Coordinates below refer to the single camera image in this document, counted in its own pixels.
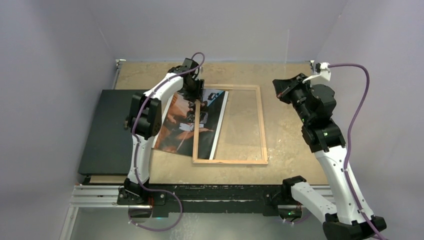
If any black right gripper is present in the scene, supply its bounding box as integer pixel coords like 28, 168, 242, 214
273, 73, 315, 125

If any clear acrylic sheet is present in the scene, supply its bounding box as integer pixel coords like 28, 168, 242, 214
284, 28, 314, 75

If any colour photo print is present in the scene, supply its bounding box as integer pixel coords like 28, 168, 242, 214
153, 89, 229, 160

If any white wooden picture frame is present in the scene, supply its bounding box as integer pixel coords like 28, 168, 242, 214
192, 83, 269, 166

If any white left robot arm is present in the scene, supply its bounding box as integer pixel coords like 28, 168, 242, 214
123, 58, 204, 205

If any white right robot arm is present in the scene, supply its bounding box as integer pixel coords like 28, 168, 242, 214
272, 73, 387, 240

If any black foam pad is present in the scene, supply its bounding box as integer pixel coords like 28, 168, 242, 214
77, 89, 146, 176

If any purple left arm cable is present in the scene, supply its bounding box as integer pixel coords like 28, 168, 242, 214
127, 51, 206, 232

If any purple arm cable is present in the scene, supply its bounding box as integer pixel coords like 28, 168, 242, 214
283, 62, 388, 240
127, 51, 206, 232

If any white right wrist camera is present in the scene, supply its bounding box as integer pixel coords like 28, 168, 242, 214
302, 62, 331, 86

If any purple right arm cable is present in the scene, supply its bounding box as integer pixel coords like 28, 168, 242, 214
283, 62, 388, 240

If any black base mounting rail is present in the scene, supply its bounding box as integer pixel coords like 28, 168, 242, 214
117, 183, 306, 220

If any aluminium extrusion rail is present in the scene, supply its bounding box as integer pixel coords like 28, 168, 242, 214
68, 184, 362, 209

